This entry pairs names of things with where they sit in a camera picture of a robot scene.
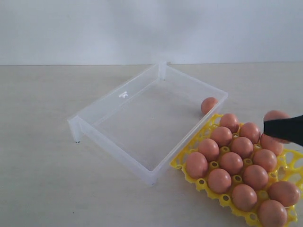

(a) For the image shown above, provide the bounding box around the yellow plastic egg tray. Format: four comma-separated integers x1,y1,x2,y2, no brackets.
170,114,303,227

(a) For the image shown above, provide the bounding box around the clear plastic bin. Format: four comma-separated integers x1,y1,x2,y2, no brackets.
68,62,228,185

